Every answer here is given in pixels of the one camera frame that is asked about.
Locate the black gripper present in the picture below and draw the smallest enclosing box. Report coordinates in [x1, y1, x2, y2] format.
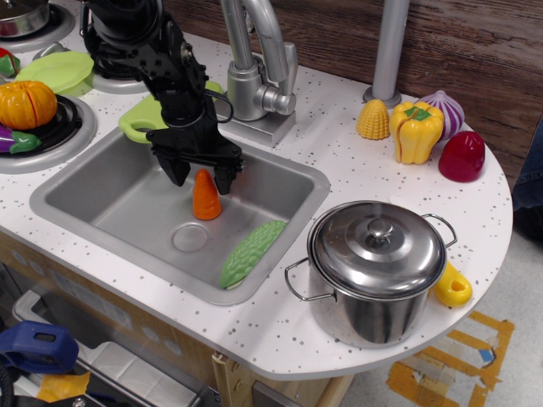
[147, 115, 244, 195]

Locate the orange toy carrot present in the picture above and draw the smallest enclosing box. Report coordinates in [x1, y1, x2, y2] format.
[193, 169, 222, 220]

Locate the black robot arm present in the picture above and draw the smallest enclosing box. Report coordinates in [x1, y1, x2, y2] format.
[82, 1, 244, 195]

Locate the green plastic cutting board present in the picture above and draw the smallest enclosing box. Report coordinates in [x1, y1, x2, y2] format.
[118, 81, 224, 145]

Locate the green toy bitter gourd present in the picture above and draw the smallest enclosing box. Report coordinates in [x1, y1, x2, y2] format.
[220, 220, 287, 289]

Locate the silver toy sink basin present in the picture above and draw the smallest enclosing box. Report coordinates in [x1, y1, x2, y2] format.
[30, 130, 330, 306]

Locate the silver toy faucet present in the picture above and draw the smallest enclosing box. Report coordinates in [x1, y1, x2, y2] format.
[215, 1, 298, 147]

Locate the front left stove burner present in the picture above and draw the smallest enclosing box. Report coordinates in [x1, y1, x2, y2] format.
[1, 95, 97, 175]

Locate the light green plastic plate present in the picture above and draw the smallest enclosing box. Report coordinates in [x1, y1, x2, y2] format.
[15, 51, 94, 93]

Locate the yellow toy corn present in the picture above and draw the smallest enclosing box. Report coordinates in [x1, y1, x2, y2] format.
[355, 99, 389, 140]

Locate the purple toy eggplant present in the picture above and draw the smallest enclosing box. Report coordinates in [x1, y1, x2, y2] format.
[0, 125, 42, 154]

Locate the stainless steel pot lid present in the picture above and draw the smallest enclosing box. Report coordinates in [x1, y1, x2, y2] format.
[307, 201, 446, 300]

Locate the orange toy pumpkin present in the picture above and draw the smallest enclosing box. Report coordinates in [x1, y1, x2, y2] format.
[1, 81, 58, 130]

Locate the silver stove knob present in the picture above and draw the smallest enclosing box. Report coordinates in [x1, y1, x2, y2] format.
[32, 42, 69, 61]

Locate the back left stove burner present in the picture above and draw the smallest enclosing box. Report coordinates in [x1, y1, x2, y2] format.
[1, 0, 75, 53]

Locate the yellow toy bell pepper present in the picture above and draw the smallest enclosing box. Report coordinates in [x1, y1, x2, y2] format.
[389, 102, 445, 164]

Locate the red toy pepper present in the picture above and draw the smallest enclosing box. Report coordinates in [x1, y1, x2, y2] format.
[0, 48, 20, 78]

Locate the small steel pot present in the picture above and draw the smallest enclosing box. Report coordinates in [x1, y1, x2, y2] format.
[1, 0, 50, 39]

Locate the grey metal pole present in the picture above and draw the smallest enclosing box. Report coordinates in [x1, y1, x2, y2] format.
[363, 0, 411, 109]

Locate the purple toy onion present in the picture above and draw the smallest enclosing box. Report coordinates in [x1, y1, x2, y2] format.
[418, 90, 465, 142]

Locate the dark red toy fruit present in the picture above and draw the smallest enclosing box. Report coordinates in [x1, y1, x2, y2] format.
[438, 131, 485, 183]

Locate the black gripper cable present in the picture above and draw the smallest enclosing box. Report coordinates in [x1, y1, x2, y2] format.
[205, 89, 235, 125]

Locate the blue clamp handle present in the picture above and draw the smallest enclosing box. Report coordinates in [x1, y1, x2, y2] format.
[1, 321, 79, 374]

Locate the yellow plastic utensil handle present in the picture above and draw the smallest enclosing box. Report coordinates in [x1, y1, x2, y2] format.
[432, 261, 473, 308]

